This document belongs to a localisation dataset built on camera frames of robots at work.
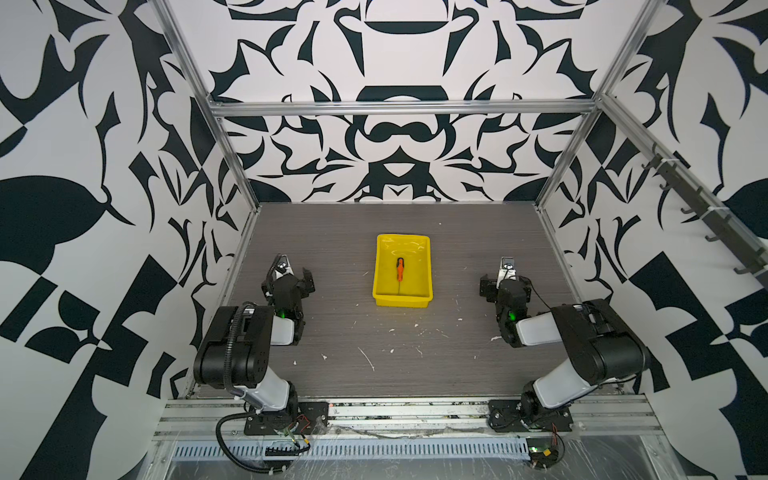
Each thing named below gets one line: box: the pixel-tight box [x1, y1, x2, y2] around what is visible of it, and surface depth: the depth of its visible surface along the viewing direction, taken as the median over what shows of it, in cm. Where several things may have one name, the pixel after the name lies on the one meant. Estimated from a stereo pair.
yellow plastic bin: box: [372, 234, 433, 308], surface depth 101 cm
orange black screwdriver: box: [396, 257, 405, 291], surface depth 103 cm
